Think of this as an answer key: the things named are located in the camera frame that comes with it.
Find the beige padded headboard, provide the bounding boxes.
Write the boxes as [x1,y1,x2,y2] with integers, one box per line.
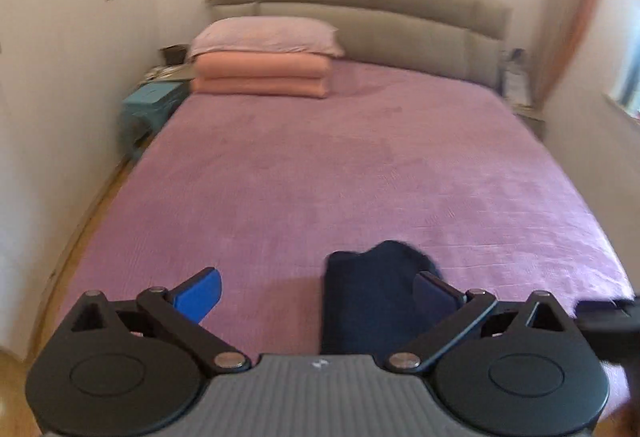
[209,0,511,88]

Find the dark box on left nightstand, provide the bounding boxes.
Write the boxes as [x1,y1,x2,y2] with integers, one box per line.
[160,44,189,67]

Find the right bedside table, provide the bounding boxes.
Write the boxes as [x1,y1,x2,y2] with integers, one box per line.
[511,105,546,142]

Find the window with sill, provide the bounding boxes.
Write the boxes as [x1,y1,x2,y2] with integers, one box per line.
[606,28,639,124]

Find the pink bedspread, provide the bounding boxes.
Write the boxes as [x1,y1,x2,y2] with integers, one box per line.
[62,61,632,356]

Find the navy hoodie with white stripes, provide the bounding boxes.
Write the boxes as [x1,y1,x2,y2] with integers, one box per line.
[320,241,442,361]

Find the light pink pillow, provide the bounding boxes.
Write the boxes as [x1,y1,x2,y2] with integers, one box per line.
[188,16,345,60]

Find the white items on bedside table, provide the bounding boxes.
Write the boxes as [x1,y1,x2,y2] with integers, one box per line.
[501,48,533,108]

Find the teal bedside stool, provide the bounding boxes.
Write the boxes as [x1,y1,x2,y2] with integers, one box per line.
[120,80,189,162]

